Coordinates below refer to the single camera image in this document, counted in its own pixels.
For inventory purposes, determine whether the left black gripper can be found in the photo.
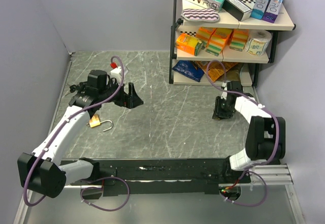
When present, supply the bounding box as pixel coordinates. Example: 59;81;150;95
99;78;143;108

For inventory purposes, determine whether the large brass padlock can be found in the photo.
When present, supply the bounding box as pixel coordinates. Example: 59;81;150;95
86;114;114;132

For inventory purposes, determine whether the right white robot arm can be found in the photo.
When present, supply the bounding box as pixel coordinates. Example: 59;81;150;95
212;81;286;183

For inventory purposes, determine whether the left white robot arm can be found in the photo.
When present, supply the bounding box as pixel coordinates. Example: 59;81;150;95
17;67;144;198

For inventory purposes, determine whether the dark brown snack bag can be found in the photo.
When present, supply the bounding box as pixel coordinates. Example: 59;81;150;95
223;62;244;81

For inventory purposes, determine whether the orange snack bag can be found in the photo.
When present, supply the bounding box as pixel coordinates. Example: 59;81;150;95
195;61;228;82

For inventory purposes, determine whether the blue snack bag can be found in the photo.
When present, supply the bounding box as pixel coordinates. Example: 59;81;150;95
172;60;205;82

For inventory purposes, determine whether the black padlock with keys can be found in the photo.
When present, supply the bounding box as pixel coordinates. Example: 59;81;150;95
69;82;87;93

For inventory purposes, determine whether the right sponge pack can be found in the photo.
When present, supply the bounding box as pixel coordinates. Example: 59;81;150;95
229;29;249;51

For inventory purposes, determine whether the sponge pack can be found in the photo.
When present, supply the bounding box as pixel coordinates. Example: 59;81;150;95
229;29;249;51
206;27;233;56
196;27;216;49

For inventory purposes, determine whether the middle sponge pack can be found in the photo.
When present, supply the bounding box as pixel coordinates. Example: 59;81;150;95
206;27;233;56

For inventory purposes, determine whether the toilet paper roll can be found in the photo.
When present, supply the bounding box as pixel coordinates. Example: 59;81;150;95
244;29;272;56

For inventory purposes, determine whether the orange carton box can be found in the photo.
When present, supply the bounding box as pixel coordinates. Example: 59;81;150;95
175;33;203;56

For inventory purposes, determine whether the left sponge pack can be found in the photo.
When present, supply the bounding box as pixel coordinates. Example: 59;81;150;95
196;27;216;49

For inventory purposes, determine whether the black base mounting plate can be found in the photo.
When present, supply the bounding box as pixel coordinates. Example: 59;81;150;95
73;158;251;197

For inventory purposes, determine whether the striped sleep mask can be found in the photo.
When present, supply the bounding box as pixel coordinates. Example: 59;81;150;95
181;9;220;23

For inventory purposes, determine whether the black white carton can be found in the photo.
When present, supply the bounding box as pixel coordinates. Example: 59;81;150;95
222;0;252;21

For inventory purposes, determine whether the purple toothpaste box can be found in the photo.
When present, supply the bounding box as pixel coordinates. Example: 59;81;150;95
262;0;283;23

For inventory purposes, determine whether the blue toothpaste box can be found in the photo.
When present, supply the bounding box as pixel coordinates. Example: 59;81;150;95
250;0;270;20

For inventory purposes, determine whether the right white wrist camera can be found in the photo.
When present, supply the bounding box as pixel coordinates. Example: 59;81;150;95
220;81;228;100

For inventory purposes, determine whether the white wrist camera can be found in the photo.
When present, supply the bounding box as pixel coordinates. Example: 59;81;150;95
110;62;122;83
220;81;228;100

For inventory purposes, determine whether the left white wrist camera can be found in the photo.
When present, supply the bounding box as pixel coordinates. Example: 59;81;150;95
110;62;122;83

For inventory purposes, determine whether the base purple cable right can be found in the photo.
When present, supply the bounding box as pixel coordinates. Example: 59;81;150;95
219;169;269;207

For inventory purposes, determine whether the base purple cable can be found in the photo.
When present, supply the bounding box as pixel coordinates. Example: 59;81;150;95
80;177;131;212
219;169;269;207

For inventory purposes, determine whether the black frame beige shelf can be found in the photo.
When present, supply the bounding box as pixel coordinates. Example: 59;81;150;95
169;0;296;87

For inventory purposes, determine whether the aluminium frame rail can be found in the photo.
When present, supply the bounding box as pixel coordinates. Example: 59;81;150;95
251;164;306;223

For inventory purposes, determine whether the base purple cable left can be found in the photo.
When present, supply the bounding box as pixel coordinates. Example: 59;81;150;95
80;177;131;212

